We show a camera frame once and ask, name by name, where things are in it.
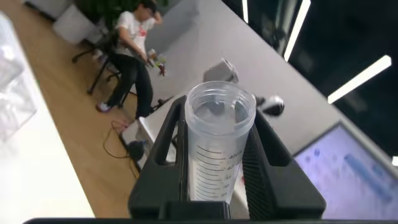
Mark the white plant pot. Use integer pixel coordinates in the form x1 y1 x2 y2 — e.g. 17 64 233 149
52 3 103 45

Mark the clear acrylic test tube rack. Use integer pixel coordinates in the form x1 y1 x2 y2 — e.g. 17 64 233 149
0 12 39 142

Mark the red floor cable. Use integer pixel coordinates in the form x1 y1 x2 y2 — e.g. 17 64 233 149
110 119 131 133

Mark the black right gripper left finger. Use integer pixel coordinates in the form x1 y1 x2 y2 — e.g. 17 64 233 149
127 95 189 219

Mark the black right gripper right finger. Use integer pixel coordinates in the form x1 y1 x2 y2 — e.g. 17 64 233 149
241 108 327 220

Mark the white pedestal robot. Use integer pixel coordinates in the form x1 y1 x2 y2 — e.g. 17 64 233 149
119 58 285 171

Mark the large green leafy plant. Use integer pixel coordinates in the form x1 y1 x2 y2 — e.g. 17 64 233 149
74 0 170 22

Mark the seated person in white t-shirt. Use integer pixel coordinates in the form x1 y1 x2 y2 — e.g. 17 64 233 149
95 0 164 121

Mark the large wall display screen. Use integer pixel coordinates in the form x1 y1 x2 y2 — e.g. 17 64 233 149
292 121 398 220

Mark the black office chair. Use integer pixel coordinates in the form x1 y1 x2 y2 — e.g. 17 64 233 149
71 29 139 108

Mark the black floor cable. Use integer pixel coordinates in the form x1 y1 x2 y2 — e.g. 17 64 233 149
102 126 139 180

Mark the clear graduated plastic test tube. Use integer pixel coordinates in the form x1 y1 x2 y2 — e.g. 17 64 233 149
184 80 257 205

